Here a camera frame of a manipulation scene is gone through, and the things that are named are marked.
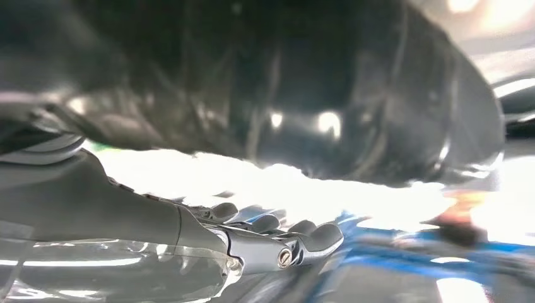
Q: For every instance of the black glossy robot body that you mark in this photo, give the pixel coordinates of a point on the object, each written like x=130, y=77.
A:
x=250, y=83

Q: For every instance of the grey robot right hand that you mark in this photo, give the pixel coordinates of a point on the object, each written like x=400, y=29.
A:
x=104, y=217

